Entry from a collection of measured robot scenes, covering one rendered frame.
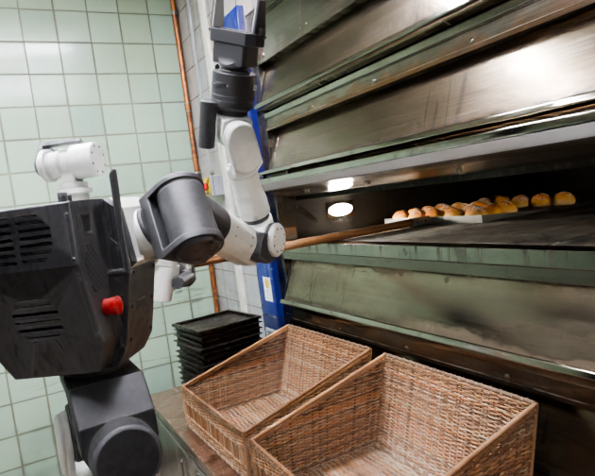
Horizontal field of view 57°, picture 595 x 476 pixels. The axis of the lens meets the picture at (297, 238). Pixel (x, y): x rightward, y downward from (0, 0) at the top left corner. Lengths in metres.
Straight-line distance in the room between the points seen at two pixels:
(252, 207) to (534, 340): 0.68
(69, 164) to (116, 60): 1.98
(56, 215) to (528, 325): 0.98
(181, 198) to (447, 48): 0.75
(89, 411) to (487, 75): 1.06
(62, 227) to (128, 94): 2.15
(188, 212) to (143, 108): 2.08
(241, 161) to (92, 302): 0.42
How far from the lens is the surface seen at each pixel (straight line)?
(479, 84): 1.35
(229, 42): 1.12
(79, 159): 1.10
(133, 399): 1.04
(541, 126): 1.05
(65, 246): 0.92
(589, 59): 1.18
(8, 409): 3.01
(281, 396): 2.23
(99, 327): 0.95
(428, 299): 1.55
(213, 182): 2.71
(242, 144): 1.13
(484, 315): 1.40
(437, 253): 1.47
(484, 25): 1.34
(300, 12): 2.02
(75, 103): 2.98
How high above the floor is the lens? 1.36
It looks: 4 degrees down
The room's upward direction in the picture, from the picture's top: 7 degrees counter-clockwise
